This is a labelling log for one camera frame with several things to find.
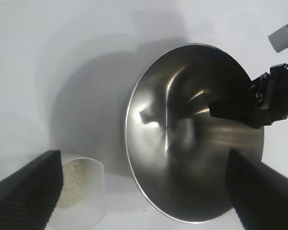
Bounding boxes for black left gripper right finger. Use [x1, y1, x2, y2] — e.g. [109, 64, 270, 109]
[224, 148, 288, 230]

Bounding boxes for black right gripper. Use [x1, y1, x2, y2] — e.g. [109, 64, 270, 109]
[209, 63, 288, 129]

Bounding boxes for white rice grains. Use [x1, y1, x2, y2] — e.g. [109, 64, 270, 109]
[56, 160, 91, 208]

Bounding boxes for stainless steel mixing bowl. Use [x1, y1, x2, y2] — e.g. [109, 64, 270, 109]
[123, 43, 265, 224]

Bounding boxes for clear plastic measuring cup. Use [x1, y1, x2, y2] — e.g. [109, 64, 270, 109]
[47, 154, 108, 230]

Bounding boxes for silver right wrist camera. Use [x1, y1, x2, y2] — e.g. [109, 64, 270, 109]
[268, 23, 288, 57]

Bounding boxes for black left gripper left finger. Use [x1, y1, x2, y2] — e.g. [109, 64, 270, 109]
[0, 149, 64, 230]

